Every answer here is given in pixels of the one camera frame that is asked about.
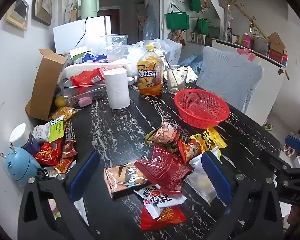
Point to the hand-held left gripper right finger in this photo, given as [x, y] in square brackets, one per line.
[216, 177]

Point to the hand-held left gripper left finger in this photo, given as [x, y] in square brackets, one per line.
[83, 173]

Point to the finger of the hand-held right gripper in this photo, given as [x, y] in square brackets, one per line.
[296, 142]
[277, 162]

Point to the clear white snack packet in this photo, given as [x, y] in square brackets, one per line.
[201, 182]

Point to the yellow black snack packet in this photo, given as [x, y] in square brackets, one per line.
[211, 140]

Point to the red cartoon snack packet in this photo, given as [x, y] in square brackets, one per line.
[188, 151]

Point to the dark red snack packet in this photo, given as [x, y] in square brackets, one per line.
[162, 170]

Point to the white red snack packet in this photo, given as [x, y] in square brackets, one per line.
[157, 197]

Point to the red gold snack packet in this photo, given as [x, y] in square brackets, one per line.
[165, 218]

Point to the brown green snack packet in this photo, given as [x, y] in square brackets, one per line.
[165, 135]

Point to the red plastic mesh basket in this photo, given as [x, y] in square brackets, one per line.
[201, 105]

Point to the orange seaweed snack packet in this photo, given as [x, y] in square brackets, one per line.
[120, 177]

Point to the pile of assorted snack packets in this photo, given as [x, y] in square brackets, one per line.
[50, 152]

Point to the small blue device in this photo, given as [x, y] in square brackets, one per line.
[21, 165]

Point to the white cabinet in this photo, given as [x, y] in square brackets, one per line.
[265, 87]

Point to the pink block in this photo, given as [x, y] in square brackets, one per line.
[85, 102]

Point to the white blue jar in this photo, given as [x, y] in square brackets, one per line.
[20, 135]

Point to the yellow lemon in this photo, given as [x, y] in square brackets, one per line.
[60, 102]

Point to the clear plastic container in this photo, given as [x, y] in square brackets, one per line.
[90, 92]

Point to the red gift box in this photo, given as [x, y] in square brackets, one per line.
[276, 56]

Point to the white toilet paper roll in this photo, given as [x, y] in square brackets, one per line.
[116, 90]

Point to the brown cardboard box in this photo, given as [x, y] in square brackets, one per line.
[43, 87]

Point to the red packet in container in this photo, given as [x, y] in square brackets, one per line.
[86, 77]

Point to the open cardboard box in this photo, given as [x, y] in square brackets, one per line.
[276, 42]

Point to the clear glass cup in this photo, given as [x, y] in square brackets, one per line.
[177, 82]

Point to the grey tin box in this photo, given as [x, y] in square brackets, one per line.
[260, 45]

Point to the white plastic tray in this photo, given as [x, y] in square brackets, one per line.
[95, 65]

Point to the pink gift box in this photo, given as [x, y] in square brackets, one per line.
[247, 41]

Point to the metal spoon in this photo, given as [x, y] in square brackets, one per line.
[170, 71]

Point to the blue tissue pack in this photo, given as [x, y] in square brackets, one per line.
[95, 58]

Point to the iced tea bottle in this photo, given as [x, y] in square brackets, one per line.
[150, 77]

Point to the blue plastic bag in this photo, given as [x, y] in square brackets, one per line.
[190, 62]

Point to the white mug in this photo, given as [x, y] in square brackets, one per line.
[235, 39]

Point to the white green carton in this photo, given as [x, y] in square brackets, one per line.
[77, 53]

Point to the white plastic bag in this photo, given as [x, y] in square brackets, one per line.
[133, 55]

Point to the white fridge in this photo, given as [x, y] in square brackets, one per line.
[72, 33]

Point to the bamboo stick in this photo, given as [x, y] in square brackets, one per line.
[242, 12]

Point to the patterned cloth bag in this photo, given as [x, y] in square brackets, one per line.
[177, 36]

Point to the green tote bag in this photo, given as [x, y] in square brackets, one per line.
[201, 27]
[177, 20]
[192, 1]

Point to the brown door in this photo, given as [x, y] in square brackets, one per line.
[115, 22]

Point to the clear hanging plastic sheet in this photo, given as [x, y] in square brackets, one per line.
[151, 27]

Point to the pale green electric kettle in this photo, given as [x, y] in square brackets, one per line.
[90, 6]

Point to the framed picture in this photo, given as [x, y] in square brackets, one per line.
[43, 0]

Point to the wooden framed wall panel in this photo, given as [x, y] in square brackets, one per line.
[18, 11]

